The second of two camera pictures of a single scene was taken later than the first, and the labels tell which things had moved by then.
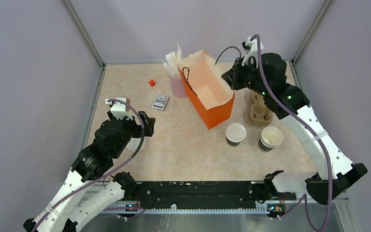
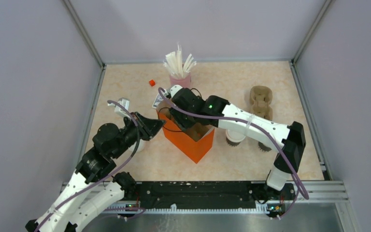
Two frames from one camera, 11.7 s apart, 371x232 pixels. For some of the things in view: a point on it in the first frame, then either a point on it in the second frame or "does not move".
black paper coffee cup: x=232 y=144 does not move
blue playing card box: x=160 y=102 does not move
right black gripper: x=232 y=76 to x=176 y=114
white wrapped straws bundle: x=173 y=61 does not move
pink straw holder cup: x=178 y=87 does not move
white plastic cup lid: x=235 y=132 does not move
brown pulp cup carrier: x=259 y=114 to x=196 y=130
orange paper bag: x=211 y=95 to x=195 y=142
